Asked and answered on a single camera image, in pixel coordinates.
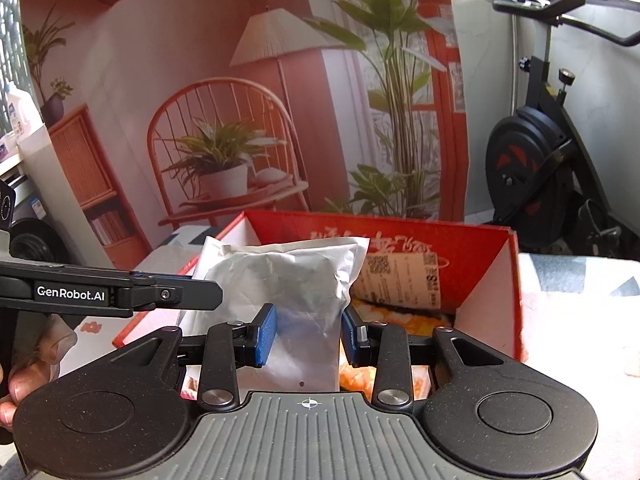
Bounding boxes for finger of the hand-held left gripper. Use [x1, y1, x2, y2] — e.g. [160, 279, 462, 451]
[107, 271, 224, 317]

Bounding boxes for wall poster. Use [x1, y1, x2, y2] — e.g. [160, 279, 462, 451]
[17, 0, 472, 271]

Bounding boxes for orange snack packet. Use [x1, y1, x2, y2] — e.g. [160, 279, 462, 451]
[339, 299, 457, 397]

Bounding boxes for white pouch packet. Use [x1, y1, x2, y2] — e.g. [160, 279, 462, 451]
[180, 235, 371, 393]

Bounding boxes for red cardboard box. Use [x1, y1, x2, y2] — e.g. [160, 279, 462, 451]
[112, 210, 526, 401]

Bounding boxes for printed tablecloth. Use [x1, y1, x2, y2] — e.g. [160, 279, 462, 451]
[50, 225, 640, 480]

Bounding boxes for black exercise bike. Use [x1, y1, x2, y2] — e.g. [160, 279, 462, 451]
[472, 0, 640, 257]

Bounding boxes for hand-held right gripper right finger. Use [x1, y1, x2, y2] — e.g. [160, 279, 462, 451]
[341, 304, 506, 407]

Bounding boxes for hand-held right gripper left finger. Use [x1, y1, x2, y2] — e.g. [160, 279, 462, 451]
[107, 304, 278, 413]

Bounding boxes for white plastic bottle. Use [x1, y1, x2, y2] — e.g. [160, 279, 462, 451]
[0, 85, 42, 137]

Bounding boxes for person's left hand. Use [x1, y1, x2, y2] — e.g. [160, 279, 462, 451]
[0, 357, 53, 432]

